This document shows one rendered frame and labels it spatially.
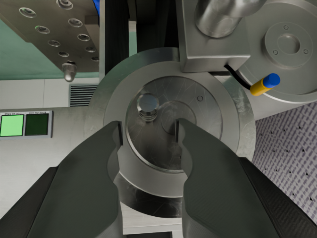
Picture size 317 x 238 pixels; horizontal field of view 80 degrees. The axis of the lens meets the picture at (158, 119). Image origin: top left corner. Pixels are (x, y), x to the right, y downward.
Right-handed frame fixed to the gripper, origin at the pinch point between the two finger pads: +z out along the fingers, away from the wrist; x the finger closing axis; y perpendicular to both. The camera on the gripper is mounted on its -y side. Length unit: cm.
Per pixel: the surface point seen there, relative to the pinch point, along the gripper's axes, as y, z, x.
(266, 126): 10.9, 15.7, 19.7
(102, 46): -3.3, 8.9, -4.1
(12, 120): 17, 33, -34
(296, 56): -2.2, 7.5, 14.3
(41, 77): 80, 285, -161
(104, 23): -5.2, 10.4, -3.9
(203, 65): -2.3, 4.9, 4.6
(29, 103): 112, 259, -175
